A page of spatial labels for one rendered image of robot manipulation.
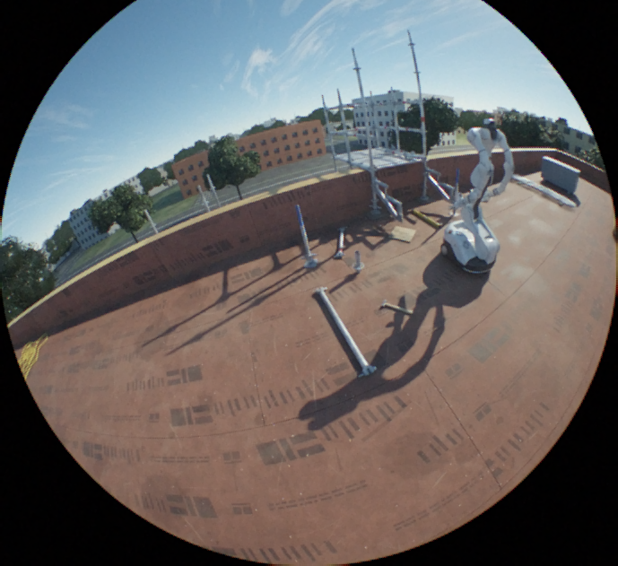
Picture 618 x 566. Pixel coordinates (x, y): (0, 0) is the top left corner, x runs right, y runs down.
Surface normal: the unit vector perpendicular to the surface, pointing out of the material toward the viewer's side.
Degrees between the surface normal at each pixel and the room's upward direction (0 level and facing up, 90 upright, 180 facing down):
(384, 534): 0
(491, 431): 0
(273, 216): 90
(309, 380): 0
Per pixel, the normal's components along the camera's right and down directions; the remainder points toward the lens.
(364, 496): -0.19, -0.80
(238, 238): 0.29, 0.51
